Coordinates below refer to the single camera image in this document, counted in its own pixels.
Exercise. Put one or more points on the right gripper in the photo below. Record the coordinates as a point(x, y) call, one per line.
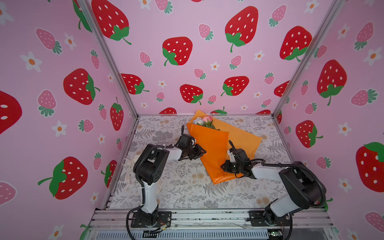
point(225, 167)

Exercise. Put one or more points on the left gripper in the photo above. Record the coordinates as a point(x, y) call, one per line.
point(198, 151)

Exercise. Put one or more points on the orange wrapping paper sheet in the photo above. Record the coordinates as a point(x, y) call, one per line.
point(216, 143)

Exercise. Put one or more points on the cream fake rose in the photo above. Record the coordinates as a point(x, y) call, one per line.
point(209, 125)

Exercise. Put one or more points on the pink fake rose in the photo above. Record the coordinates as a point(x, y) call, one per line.
point(207, 119)

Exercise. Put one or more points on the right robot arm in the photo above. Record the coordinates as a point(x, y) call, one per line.
point(304, 189)

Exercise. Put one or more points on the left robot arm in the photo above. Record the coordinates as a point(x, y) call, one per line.
point(150, 165)

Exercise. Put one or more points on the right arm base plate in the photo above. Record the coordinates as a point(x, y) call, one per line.
point(267, 219)

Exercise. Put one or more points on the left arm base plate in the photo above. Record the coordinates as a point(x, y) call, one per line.
point(155, 220)

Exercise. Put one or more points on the aluminium front rail frame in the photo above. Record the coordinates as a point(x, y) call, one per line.
point(215, 224)

